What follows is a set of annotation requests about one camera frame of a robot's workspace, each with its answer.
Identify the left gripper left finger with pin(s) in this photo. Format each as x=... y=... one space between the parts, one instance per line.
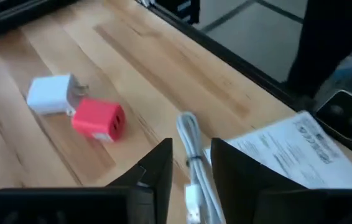
x=157 y=168

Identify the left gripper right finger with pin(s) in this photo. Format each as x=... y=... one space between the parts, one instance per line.
x=238 y=174

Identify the white labelled box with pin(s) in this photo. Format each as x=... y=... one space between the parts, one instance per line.
x=303 y=155

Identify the pink charger cube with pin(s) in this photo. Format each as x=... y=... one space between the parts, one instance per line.
x=95 y=119

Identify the white charger cube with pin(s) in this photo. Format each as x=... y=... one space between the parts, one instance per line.
x=48 y=93

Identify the black labelled box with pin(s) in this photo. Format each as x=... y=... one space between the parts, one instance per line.
x=176 y=9

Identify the person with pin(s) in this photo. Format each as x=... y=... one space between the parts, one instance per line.
x=328 y=31

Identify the silver black stereo camera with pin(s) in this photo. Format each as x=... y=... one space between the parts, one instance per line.
x=347 y=115

